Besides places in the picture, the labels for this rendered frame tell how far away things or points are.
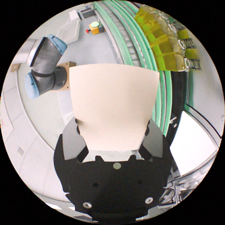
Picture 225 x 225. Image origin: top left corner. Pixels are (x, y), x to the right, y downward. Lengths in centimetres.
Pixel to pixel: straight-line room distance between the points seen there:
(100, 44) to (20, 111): 347
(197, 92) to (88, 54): 61
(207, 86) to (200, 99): 8
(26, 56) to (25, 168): 343
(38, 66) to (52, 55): 6
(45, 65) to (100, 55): 33
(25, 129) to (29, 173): 172
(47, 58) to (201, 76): 53
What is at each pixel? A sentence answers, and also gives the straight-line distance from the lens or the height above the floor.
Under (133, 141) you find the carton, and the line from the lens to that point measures 15.
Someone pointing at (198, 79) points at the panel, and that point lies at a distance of 37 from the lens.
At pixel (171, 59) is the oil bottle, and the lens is 25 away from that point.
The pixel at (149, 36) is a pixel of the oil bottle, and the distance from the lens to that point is 32.
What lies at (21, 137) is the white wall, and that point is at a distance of 342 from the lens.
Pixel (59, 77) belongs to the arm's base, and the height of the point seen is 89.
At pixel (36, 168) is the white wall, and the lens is 363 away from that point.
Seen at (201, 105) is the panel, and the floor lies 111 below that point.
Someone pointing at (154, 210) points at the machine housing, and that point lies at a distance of 102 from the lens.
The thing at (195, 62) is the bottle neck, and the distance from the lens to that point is 22.
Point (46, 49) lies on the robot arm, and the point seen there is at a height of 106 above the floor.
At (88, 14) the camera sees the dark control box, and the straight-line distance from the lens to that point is 74.
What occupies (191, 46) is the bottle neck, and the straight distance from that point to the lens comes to 23.
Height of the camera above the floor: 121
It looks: 61 degrees down
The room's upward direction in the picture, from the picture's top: 177 degrees clockwise
